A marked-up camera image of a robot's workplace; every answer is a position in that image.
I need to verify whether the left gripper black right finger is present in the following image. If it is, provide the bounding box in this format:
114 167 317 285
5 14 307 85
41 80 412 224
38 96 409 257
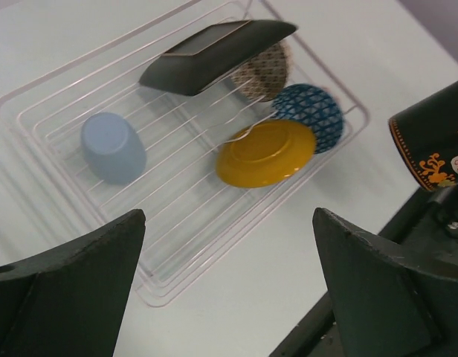
312 208 458 356

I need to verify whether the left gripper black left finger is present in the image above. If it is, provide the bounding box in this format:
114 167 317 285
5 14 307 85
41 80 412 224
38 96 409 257
0 209 146 356

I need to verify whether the light blue plastic cup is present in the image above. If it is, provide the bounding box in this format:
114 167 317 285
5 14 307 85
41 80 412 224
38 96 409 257
80 112 146 185

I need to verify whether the red interior dark mug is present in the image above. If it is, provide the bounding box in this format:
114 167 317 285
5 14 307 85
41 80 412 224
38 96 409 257
388 80 458 191

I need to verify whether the yellow brown round saucer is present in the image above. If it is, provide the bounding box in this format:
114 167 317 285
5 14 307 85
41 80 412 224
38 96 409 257
216 120 316 188

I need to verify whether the blue triangle patterned bowl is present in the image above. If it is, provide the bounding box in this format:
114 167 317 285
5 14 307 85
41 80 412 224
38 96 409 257
271 83 344 154

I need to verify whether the pink patterned bowl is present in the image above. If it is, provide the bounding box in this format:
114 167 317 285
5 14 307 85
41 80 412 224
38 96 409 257
230 40 293 102

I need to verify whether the black floral square plate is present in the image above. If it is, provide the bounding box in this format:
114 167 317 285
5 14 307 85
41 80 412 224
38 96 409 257
139 19 297 97

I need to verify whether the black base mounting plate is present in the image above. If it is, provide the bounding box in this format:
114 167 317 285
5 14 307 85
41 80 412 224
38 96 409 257
274 186 458 356

